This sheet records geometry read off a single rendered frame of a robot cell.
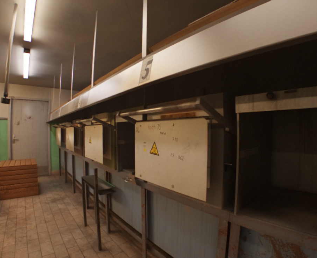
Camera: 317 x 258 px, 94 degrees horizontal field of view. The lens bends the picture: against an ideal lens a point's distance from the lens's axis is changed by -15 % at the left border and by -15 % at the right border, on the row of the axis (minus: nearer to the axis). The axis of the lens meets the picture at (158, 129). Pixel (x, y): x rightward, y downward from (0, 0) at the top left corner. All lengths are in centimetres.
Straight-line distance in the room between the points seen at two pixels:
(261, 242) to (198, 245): 43
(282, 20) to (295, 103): 34
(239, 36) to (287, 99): 33
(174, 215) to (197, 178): 53
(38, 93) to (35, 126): 91
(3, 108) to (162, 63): 502
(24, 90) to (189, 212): 512
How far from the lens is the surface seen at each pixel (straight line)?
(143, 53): 103
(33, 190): 404
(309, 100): 79
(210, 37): 69
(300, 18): 58
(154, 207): 152
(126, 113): 115
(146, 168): 118
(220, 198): 99
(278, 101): 81
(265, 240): 104
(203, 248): 129
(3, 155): 554
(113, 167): 191
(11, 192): 404
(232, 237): 105
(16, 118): 551
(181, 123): 92
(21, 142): 551
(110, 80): 130
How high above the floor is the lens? 127
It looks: 1 degrees up
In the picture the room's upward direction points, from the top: straight up
